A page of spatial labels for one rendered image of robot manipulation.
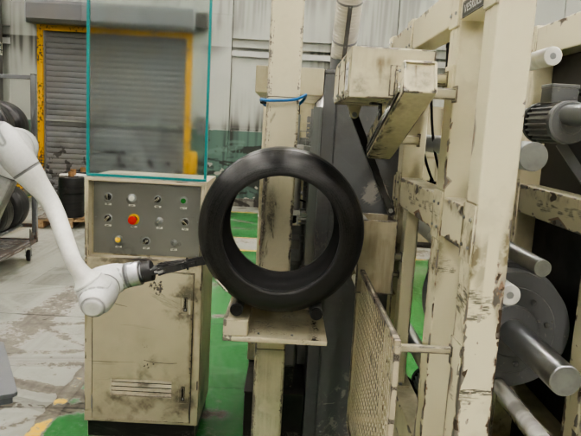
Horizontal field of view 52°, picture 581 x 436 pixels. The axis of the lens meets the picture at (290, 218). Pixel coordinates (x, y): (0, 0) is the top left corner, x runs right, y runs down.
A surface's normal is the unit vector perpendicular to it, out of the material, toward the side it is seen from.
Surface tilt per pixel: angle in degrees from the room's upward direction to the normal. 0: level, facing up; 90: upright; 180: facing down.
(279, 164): 79
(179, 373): 90
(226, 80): 90
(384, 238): 90
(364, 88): 90
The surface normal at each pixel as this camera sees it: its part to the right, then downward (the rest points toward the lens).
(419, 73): 0.02, -0.16
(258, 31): 0.00, 0.15
